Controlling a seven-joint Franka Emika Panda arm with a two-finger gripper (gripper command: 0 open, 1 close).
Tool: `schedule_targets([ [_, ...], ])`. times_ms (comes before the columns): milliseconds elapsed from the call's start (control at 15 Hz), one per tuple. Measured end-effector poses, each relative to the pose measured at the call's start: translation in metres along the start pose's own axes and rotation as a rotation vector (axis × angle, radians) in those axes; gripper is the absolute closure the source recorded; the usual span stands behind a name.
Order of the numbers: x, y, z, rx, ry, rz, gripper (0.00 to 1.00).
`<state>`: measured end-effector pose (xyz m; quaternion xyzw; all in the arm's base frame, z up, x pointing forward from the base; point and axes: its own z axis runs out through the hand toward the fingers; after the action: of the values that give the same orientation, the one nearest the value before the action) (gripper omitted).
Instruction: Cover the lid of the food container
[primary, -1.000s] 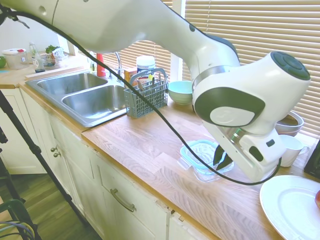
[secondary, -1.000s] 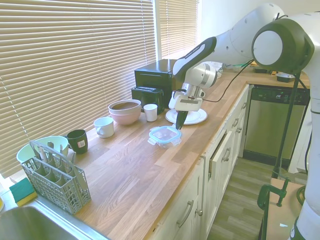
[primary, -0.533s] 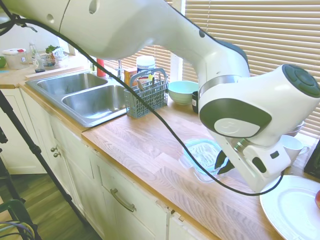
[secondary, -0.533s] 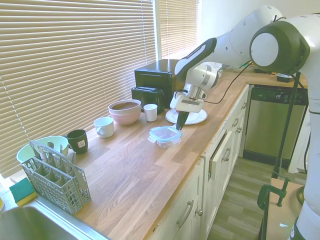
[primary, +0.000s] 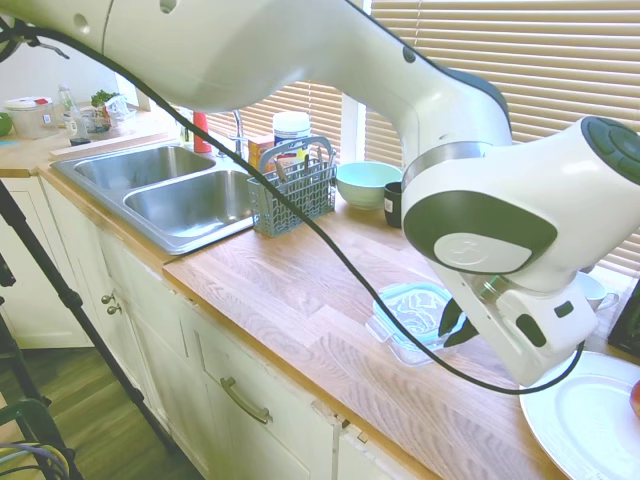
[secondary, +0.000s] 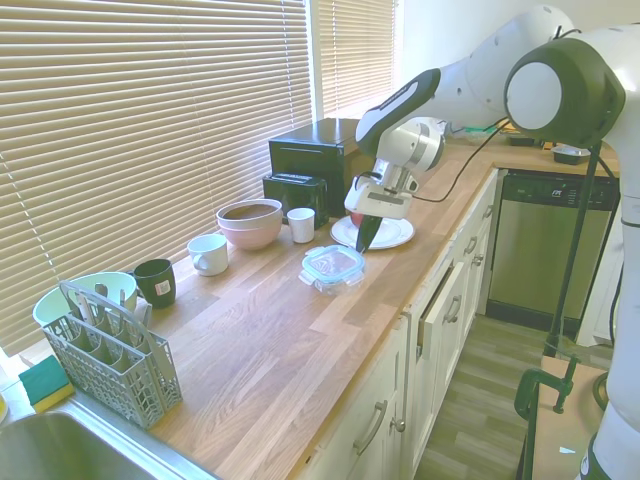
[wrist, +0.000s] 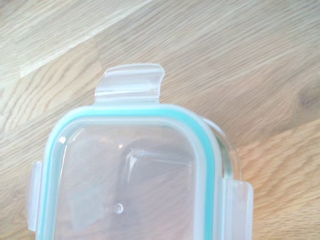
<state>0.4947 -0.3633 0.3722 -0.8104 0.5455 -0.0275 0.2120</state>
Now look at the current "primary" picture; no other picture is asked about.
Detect red spray bottle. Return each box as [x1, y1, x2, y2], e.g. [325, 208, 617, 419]
[192, 112, 211, 154]

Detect green metal frame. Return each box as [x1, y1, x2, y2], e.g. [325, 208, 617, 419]
[0, 397, 76, 480]

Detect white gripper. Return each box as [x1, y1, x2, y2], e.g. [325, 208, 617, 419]
[438, 271, 584, 389]

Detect black appliance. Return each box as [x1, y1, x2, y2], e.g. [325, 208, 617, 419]
[607, 294, 640, 359]

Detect wide beige window blind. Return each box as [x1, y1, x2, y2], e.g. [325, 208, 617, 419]
[363, 0, 640, 274]

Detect teal bowl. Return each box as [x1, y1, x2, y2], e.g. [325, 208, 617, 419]
[334, 161, 404, 211]

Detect white window post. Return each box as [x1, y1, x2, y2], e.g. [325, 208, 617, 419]
[342, 94, 369, 166]

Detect white plastic tub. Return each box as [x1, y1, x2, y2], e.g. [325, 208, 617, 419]
[4, 97, 56, 140]

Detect white kitchen cabinet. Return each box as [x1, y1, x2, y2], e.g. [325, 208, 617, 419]
[0, 172, 431, 480]

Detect large white plate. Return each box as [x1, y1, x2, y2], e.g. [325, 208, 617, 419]
[518, 352, 640, 480]

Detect clear lid with teal rim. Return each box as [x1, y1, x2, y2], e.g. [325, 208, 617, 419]
[372, 281, 466, 346]

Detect clear glass food container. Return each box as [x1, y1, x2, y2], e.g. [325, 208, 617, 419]
[364, 309, 469, 369]

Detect bag of green herbs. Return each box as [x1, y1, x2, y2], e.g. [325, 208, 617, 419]
[89, 89, 136, 134]

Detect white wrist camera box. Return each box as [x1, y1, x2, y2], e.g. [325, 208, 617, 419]
[497, 287, 599, 352]

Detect light wooden strip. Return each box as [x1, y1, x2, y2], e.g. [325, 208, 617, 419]
[49, 132, 171, 161]

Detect black camera tripod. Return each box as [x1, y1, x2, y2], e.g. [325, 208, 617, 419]
[0, 179, 176, 480]

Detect narrow beige window blind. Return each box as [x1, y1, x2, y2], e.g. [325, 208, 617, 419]
[239, 79, 344, 166]

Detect orange cardboard box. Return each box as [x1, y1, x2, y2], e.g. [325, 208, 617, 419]
[248, 138, 279, 176]

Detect chrome faucet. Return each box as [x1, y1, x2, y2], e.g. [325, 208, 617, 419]
[227, 109, 249, 165]

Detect white wipes canister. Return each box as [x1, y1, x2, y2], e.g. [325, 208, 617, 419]
[272, 110, 314, 156]

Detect metal drawer handle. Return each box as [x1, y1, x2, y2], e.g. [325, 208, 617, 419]
[219, 377, 274, 426]

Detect black cup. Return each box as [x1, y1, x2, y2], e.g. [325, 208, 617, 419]
[383, 181, 405, 229]

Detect ribbed white mug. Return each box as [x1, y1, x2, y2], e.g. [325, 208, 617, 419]
[579, 272, 621, 314]

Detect stainless steel double sink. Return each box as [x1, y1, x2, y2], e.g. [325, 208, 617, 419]
[49, 144, 259, 256]

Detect grey plastic cutlery basket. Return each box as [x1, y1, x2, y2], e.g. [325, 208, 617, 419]
[247, 135, 337, 239]

